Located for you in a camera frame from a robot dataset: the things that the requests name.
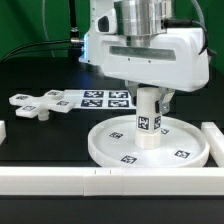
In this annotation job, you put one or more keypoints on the black vertical cable connector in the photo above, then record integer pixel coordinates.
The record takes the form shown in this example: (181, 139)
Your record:
(73, 23)

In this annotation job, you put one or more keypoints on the white round table top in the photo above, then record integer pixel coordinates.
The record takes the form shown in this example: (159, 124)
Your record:
(111, 143)

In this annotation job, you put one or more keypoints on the white cross-shaped table base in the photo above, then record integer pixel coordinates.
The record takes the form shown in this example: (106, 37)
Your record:
(30, 106)

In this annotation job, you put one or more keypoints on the white right fence block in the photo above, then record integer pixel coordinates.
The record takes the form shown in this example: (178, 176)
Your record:
(216, 140)

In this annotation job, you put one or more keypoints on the white fence block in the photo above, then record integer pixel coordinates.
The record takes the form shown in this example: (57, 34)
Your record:
(216, 140)
(2, 131)

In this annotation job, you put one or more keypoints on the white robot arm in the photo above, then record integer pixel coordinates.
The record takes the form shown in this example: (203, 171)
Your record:
(140, 42)

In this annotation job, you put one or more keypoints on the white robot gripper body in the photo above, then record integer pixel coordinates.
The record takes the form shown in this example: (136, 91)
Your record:
(173, 60)

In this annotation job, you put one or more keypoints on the white marker sheet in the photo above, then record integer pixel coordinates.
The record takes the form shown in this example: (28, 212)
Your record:
(100, 99)

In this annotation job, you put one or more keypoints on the white front fence bar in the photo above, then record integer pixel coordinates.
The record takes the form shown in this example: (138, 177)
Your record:
(68, 181)

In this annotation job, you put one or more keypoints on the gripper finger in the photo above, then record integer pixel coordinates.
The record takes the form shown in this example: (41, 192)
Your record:
(162, 105)
(132, 87)

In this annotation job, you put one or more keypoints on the white left fence block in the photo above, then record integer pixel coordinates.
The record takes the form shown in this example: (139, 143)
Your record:
(2, 131)

